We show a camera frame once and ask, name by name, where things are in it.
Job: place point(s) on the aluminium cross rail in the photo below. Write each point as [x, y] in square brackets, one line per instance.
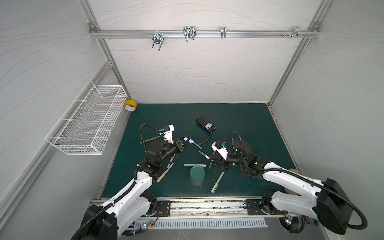
[201, 34]

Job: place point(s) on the light green pen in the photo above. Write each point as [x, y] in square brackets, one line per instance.
[214, 188]

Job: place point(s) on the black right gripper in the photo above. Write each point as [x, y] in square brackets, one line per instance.
[218, 159]

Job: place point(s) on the pink pen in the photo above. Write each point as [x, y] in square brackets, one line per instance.
[171, 160]

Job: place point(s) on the black battery box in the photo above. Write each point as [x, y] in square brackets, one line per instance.
[205, 124]

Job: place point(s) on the brown orange marker pen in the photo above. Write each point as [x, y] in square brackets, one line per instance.
[151, 139]

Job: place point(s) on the white wire basket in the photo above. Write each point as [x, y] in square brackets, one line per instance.
[86, 125]

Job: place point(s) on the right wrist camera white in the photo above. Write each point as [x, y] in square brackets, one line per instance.
[220, 149]

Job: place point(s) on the metal hook clamp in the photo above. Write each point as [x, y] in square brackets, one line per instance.
[189, 33]

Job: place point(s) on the metal bracket clamp right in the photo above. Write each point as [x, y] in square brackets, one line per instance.
[295, 34]

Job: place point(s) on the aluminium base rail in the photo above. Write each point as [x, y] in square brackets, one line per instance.
[208, 207]

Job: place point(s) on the yellow tape roll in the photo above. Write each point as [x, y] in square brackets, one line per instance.
[130, 105]

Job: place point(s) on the metal u-bolt clamp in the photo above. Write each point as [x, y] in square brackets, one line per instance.
[158, 39]

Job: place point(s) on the cork sanding block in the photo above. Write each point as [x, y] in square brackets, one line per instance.
[289, 190]

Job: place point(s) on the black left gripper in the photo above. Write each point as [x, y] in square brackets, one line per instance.
[179, 146]

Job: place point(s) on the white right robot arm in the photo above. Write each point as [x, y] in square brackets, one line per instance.
[324, 201]

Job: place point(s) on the small metal ring clamp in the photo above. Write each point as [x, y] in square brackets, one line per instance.
[223, 32]

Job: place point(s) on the pale blue white pen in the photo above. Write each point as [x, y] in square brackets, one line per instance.
[193, 165]

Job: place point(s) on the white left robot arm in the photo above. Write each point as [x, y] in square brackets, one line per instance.
[111, 219]

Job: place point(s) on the green lidded round container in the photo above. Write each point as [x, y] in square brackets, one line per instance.
[197, 176]

